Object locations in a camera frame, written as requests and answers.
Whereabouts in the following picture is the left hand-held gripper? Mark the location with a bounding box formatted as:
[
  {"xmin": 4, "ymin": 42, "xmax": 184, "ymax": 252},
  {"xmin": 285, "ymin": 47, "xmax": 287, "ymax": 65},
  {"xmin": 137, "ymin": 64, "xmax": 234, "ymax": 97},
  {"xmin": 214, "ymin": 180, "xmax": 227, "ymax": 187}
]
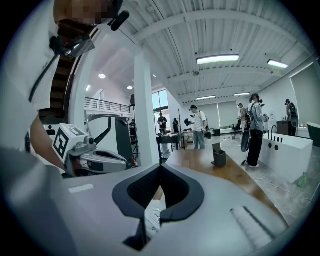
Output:
[{"xmin": 42, "ymin": 122, "xmax": 129, "ymax": 177}]

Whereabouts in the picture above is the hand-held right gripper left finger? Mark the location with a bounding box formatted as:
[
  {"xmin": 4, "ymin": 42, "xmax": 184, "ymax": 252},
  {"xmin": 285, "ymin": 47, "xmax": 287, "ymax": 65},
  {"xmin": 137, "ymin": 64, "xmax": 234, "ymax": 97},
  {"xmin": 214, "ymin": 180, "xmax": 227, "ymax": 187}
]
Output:
[{"xmin": 62, "ymin": 163, "xmax": 162, "ymax": 256}]

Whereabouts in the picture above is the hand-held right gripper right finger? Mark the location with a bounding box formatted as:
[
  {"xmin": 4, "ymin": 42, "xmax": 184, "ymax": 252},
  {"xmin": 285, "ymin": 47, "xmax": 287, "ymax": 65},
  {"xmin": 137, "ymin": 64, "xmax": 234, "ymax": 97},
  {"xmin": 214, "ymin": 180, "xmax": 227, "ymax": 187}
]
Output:
[{"xmin": 146, "ymin": 163, "xmax": 289, "ymax": 256}]

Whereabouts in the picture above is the white wet wipes pack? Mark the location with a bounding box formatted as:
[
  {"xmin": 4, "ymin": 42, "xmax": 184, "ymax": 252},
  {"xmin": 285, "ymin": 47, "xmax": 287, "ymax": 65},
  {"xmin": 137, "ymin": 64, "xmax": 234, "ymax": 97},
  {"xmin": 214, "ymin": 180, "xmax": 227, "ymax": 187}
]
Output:
[{"xmin": 144, "ymin": 199, "xmax": 167, "ymax": 240}]

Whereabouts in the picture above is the person's left forearm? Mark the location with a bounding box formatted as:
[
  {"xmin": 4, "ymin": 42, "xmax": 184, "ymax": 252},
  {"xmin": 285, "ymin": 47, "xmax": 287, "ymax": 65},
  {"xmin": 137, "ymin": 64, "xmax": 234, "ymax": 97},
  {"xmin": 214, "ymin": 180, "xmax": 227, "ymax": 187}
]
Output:
[{"xmin": 29, "ymin": 116, "xmax": 66, "ymax": 171}]

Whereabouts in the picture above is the grey exercise machine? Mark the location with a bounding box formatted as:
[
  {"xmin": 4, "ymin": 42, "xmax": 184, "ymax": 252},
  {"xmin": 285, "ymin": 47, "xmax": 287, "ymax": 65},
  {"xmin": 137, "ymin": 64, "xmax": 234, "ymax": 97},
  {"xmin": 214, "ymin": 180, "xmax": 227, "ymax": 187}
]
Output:
[{"xmin": 84, "ymin": 109, "xmax": 137, "ymax": 171}]

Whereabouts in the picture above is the black metal railing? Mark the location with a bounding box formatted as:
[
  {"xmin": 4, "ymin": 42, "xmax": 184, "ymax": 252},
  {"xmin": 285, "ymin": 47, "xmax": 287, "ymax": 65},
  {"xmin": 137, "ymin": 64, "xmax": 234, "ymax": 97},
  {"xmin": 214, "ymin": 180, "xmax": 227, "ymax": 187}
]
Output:
[{"xmin": 84, "ymin": 96, "xmax": 133, "ymax": 114}]

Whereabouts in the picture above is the grey desktop holder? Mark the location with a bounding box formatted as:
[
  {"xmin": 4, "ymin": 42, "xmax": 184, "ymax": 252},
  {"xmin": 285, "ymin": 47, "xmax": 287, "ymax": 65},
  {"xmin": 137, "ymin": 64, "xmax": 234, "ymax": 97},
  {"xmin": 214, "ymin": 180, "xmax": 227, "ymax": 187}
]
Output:
[{"xmin": 211, "ymin": 142, "xmax": 227, "ymax": 168}]

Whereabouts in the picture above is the white pillar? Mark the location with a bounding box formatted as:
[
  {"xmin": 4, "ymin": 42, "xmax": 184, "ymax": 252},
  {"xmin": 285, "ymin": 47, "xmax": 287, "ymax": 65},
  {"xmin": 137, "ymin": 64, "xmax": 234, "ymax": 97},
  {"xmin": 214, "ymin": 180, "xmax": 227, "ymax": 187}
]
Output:
[{"xmin": 133, "ymin": 48, "xmax": 161, "ymax": 166}]

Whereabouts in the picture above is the green bottle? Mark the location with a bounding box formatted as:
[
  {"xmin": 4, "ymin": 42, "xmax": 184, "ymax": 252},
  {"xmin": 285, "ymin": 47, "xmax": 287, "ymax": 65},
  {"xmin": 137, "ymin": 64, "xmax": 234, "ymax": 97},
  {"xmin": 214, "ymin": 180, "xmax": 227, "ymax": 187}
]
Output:
[{"xmin": 296, "ymin": 171, "xmax": 307, "ymax": 188}]

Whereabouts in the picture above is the white bathtub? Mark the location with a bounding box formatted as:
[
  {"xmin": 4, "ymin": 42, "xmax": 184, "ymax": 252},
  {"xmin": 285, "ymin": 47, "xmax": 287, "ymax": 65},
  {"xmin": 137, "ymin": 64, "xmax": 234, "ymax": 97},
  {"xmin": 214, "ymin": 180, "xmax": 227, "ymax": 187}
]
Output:
[{"xmin": 259, "ymin": 133, "xmax": 314, "ymax": 185}]

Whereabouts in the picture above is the person's white shirt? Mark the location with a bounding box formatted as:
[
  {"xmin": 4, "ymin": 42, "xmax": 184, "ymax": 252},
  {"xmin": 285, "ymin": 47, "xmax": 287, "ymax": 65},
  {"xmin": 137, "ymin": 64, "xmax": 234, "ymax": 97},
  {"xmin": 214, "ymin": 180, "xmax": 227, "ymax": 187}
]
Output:
[{"xmin": 0, "ymin": 0, "xmax": 76, "ymax": 161}]

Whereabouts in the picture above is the dark brown cabinet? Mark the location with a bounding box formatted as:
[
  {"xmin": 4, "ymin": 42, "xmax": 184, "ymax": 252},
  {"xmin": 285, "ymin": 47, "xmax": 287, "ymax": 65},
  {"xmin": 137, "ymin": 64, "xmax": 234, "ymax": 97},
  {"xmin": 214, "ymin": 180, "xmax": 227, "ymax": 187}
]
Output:
[{"xmin": 276, "ymin": 120, "xmax": 291, "ymax": 136}]

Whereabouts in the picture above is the black microphone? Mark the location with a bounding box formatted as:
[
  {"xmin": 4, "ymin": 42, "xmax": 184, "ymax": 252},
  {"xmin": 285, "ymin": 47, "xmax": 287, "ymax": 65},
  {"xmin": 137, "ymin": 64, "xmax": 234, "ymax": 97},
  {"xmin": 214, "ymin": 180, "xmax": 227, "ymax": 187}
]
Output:
[{"xmin": 107, "ymin": 10, "xmax": 131, "ymax": 32}]

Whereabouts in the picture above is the dark green bathtub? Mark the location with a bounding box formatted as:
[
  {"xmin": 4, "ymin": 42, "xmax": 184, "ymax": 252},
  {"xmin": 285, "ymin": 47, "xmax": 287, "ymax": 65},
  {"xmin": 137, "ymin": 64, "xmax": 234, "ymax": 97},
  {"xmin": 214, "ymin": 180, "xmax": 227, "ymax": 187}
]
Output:
[{"xmin": 306, "ymin": 121, "xmax": 320, "ymax": 149}]

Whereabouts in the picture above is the black cable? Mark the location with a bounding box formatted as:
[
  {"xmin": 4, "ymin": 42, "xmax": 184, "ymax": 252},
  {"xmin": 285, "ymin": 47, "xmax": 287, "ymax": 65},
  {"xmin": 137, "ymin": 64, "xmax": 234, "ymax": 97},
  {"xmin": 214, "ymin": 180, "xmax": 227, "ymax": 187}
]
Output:
[{"xmin": 28, "ymin": 37, "xmax": 62, "ymax": 104}]

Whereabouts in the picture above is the black frame table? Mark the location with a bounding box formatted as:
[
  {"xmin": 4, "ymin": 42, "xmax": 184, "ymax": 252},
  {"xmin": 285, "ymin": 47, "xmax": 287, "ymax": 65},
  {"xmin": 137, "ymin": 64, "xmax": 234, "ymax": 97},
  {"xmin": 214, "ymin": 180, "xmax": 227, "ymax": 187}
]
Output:
[{"xmin": 156, "ymin": 132, "xmax": 186, "ymax": 152}]

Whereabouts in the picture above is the head-worn camera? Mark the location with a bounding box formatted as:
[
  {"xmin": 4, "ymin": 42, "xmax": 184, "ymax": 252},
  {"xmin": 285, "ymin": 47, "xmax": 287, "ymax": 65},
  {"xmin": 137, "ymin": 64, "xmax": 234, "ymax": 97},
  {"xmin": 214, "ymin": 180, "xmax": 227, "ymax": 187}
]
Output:
[{"xmin": 49, "ymin": 21, "xmax": 97, "ymax": 60}]

